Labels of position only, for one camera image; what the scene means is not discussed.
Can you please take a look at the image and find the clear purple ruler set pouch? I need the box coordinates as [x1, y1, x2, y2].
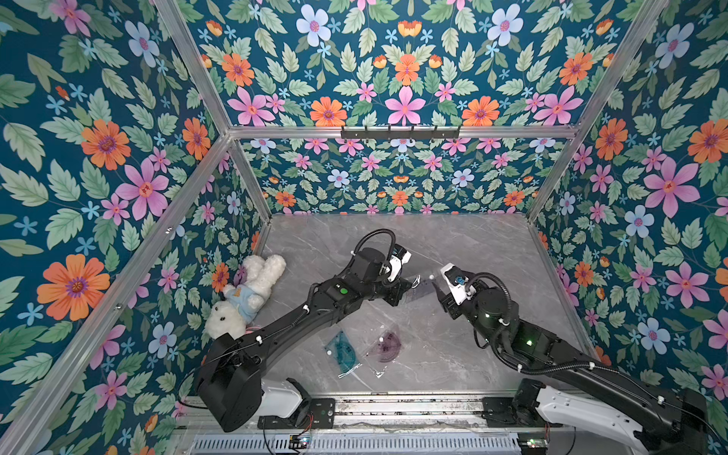
[402, 274, 437, 303]

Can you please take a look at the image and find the green ruler set pouch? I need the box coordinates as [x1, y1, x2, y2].
[323, 331, 361, 378]

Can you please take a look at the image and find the white plush bear toy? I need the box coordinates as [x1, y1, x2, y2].
[204, 255, 286, 339]

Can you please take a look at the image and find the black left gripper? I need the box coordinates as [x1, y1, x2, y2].
[356, 269, 414, 307]

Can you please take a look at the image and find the black hook rail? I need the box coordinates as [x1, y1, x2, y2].
[339, 125, 461, 140]

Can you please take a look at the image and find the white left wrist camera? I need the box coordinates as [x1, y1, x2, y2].
[387, 244, 411, 282]

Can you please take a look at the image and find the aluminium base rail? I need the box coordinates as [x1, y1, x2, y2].
[166, 391, 629, 454]

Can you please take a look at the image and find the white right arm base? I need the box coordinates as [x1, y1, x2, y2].
[512, 379, 648, 454]

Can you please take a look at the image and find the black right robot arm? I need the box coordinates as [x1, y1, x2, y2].
[431, 265, 713, 454]

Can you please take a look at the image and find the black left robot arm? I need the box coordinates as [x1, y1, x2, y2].
[193, 229, 413, 432]

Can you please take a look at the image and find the purple protractor set pouch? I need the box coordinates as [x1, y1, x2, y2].
[363, 326, 403, 378]

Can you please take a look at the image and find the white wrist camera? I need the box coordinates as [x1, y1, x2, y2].
[440, 264, 470, 305]
[387, 244, 411, 282]

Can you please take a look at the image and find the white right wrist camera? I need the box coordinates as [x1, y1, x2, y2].
[440, 264, 470, 305]

